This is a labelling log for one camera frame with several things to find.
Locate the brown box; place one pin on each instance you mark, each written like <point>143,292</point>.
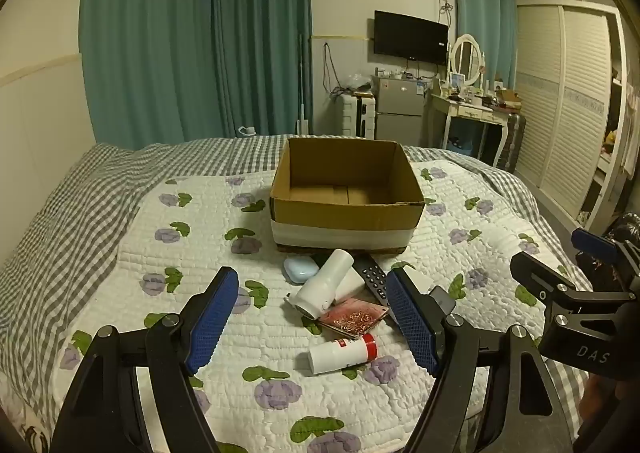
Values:
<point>509,98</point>

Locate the narrow teal curtain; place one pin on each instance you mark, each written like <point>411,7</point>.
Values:
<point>482,3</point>

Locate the white oval mirror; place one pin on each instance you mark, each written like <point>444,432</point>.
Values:
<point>466,58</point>

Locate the white hair dryer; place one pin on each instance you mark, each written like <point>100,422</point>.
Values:
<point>325,278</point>

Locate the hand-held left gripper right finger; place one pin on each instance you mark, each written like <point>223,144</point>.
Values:
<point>410,323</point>

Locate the white floral quilt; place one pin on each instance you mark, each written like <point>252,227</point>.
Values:
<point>200,243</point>

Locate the dark grey suitcase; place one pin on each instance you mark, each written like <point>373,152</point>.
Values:
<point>512,138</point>

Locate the white dressing table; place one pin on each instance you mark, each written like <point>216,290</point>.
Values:
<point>470,110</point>

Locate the wide teal curtain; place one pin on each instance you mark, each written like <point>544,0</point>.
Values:
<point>145,43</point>

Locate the white card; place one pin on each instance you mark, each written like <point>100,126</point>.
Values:
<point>420,280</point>

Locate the black remote control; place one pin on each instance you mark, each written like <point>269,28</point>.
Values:
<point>372,278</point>

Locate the white power bank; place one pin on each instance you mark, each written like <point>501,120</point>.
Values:
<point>352,285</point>

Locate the cardboard box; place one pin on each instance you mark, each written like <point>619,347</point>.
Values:
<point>345,228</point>

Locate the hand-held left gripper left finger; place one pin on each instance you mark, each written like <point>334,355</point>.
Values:
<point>215,318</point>

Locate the blue plastic basket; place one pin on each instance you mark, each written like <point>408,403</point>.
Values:
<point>461,145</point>

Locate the white louvred wardrobe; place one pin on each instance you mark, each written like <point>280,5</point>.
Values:
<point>565,98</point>

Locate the white bottle with red cap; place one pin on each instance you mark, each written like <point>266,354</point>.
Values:
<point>335,355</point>

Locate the black wall television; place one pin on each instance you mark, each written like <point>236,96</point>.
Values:
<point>410,35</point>

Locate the light blue earbuds case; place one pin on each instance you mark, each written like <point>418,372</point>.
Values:
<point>297,270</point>

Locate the clear plastic bag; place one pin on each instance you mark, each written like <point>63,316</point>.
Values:
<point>357,80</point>

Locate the grey mini fridge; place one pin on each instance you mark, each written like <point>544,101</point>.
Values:
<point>400,108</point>

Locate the white suitcase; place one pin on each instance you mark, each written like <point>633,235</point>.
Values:
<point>357,115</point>

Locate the pink box of clips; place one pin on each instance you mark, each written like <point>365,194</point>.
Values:
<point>352,320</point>

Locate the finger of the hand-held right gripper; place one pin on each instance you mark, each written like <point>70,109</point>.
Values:
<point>540,283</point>
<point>592,242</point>

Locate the small picture frame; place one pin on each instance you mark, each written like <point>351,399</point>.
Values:
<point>456,79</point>

